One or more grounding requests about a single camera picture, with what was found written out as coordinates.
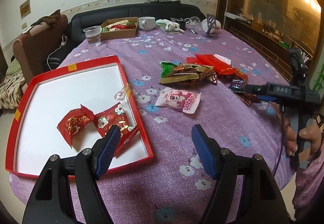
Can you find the brown gold snack packet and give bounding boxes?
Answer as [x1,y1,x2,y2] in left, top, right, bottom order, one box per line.
[159,63,218,87]

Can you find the small clear candy wrapper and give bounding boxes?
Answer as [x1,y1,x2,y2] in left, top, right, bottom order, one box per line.
[114,84,132,100]

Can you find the wooden glass cabinet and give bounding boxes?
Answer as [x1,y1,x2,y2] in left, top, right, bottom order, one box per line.
[217,0,324,83]

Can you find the purple snack packet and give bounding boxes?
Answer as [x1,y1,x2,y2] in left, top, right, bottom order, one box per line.
[228,79,250,93]

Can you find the black leather sofa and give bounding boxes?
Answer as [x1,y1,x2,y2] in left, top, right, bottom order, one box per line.
[43,3,207,71]

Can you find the green snack packet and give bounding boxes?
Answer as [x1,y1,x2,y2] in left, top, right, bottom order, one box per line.
[160,61,181,81]

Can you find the clear plastic cup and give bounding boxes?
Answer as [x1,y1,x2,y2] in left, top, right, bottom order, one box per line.
[83,26,102,47]

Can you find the dark cloth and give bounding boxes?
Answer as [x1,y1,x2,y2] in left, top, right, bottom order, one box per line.
[30,9,61,28]

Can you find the person's right hand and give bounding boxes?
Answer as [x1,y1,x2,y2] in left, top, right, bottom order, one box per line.
[283,115,324,157]

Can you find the purple floral tablecloth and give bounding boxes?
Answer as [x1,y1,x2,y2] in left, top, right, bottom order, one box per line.
[9,27,304,224]

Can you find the dark red foil snack packet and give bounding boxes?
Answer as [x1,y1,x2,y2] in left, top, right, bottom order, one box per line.
[239,92,261,107]

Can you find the red cardboard tray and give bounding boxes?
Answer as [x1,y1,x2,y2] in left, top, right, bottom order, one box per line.
[5,55,154,179]

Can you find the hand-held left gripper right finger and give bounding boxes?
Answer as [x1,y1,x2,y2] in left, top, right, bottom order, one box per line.
[191,124,289,224]

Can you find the brown armchair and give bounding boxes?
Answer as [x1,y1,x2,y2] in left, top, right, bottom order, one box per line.
[13,11,68,86]

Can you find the red flower print snack packet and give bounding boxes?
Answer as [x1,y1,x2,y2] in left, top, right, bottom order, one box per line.
[93,102,141,157]

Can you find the white mug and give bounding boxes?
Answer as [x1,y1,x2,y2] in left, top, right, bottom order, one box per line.
[138,16,156,31]

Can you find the assorted snack packets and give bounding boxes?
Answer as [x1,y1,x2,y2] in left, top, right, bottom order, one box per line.
[102,19,137,32]

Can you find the large red snack packet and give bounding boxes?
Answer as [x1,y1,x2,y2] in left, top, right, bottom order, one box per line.
[195,54,249,81]

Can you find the brown cardboard box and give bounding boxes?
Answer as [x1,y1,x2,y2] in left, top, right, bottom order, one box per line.
[100,17,139,41]

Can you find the white cable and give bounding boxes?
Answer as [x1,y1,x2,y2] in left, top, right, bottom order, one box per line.
[47,34,68,68]

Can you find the yellow wall sign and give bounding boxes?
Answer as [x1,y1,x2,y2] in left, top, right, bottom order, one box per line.
[19,0,31,19]

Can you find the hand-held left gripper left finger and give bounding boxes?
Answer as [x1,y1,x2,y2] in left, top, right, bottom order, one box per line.
[22,125,121,224]

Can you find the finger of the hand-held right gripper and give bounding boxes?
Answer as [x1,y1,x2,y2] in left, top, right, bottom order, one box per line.
[258,96,279,103]
[244,83,270,95]

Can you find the white green cloth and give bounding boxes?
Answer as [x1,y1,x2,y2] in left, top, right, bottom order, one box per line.
[155,19,187,34]

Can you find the pink snack packet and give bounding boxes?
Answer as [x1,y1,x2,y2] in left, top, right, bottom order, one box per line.
[155,87,202,114]

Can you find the red gold print snack packet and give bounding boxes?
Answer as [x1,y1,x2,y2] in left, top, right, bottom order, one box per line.
[56,104,95,150]

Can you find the patterned blanket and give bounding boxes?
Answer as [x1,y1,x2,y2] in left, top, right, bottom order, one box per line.
[0,58,27,111]

